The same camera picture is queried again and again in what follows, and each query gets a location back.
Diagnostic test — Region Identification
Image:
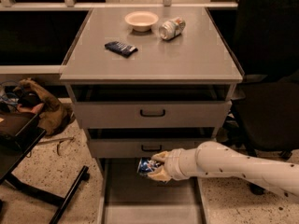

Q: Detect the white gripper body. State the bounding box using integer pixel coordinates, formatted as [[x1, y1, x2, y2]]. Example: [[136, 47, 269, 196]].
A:
[[164, 148, 188, 181]]

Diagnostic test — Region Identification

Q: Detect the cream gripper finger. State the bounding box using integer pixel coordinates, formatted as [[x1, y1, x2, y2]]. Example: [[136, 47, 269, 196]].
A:
[[151, 151, 169, 163], [148, 166, 171, 182]]

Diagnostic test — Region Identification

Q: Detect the blue pepsi can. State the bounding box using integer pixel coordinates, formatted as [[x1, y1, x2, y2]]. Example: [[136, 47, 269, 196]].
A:
[[137, 158, 162, 177]]

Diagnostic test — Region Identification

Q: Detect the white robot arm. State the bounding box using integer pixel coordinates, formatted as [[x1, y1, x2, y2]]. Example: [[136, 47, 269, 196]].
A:
[[148, 141, 299, 203]]

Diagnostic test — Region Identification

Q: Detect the bottom grey drawer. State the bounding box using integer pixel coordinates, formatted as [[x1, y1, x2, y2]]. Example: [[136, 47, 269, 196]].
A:
[[98, 159, 206, 224]]

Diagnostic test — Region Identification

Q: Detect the grey drawer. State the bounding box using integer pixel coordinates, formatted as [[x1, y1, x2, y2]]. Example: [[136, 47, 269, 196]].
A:
[[98, 159, 206, 224], [72, 84, 231, 129], [86, 127, 216, 158]]

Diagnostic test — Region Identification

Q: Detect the middle grey drawer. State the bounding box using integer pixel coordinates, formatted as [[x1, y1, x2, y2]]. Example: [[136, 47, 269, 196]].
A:
[[86, 127, 216, 158]]

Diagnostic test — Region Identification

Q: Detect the grey drawer cabinet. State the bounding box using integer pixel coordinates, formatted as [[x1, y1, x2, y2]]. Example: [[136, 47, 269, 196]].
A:
[[60, 6, 244, 224]]

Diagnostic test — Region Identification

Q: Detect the top grey drawer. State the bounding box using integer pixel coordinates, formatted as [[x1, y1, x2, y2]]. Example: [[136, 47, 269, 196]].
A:
[[72, 84, 231, 129]]

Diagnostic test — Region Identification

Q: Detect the silver soda can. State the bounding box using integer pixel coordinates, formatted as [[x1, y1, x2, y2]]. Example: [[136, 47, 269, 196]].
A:
[[159, 17, 186, 40]]

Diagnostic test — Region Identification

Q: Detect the black office chair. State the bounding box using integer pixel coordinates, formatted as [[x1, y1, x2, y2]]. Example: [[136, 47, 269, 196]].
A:
[[211, 0, 299, 196]]

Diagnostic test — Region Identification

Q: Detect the dark blue snack packet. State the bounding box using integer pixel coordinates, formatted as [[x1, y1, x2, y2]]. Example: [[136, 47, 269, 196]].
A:
[[105, 41, 138, 58]]

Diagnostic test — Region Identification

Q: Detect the brown cloth bag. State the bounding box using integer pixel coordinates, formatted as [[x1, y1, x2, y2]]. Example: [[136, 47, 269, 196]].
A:
[[13, 78, 70, 136]]

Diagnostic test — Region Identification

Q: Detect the white bowl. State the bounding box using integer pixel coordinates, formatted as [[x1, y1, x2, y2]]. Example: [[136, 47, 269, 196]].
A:
[[124, 11, 159, 32]]

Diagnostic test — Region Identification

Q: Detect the black rolling stand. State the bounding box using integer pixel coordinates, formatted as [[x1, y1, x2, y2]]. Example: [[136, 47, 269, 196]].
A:
[[0, 111, 91, 224]]

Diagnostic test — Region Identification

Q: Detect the black middle drawer handle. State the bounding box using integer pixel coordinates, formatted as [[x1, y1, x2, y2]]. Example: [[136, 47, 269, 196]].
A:
[[141, 145, 162, 152]]

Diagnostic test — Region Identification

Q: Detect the black drawer handle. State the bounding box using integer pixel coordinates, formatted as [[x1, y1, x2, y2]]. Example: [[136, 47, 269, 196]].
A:
[[139, 109, 166, 118], [141, 145, 162, 152]]

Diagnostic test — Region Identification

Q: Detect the black top drawer handle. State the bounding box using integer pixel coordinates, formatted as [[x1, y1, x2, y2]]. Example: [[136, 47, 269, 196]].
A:
[[139, 109, 166, 118]]

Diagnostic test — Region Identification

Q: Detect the blue cable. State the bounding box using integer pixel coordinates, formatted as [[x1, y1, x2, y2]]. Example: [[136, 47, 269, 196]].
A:
[[0, 80, 21, 108]]

